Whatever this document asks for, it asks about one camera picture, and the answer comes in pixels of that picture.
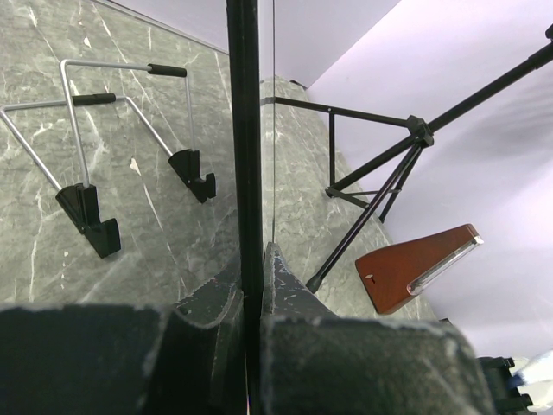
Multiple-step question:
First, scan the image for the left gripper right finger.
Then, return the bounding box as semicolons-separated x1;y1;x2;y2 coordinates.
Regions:
260;243;495;414

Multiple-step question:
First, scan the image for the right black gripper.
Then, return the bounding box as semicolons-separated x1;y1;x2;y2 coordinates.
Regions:
478;356;535;415

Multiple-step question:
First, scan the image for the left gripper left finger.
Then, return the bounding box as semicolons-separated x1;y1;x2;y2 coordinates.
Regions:
1;258;246;414

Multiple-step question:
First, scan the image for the white marker pen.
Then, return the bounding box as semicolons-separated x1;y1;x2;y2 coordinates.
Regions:
509;350;552;388

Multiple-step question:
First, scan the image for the white whiteboard black frame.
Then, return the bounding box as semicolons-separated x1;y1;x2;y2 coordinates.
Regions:
226;1;265;414

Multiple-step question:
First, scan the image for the black perforated music stand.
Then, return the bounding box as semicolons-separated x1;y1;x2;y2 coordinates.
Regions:
258;21;553;291

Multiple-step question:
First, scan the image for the wire whiteboard easel stand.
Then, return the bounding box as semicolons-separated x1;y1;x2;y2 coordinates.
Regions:
0;59;217;259

